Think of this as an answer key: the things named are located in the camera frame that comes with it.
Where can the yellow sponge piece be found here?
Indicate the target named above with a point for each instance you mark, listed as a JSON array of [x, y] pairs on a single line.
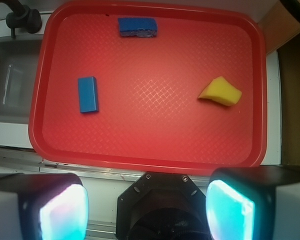
[[222, 92]]

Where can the blue scrubbing sponge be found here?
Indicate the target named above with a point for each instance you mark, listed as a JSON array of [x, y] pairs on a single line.
[[137, 27]]

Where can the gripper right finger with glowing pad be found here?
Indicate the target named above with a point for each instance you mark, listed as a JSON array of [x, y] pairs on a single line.
[[254, 203]]

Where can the blue rectangular block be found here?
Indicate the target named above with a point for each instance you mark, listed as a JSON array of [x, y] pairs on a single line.
[[88, 94]]

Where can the brown wooden cabinet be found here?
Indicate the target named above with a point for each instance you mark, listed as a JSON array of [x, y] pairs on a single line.
[[281, 29]]

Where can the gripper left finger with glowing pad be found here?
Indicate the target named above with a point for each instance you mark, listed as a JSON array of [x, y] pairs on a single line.
[[43, 207]]

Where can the red plastic tray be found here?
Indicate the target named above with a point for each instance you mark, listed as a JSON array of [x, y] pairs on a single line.
[[150, 118]]

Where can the black faucet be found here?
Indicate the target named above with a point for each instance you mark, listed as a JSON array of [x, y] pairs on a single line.
[[22, 16]]

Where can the grey sink basin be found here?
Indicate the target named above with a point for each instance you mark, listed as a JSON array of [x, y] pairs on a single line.
[[18, 66]]

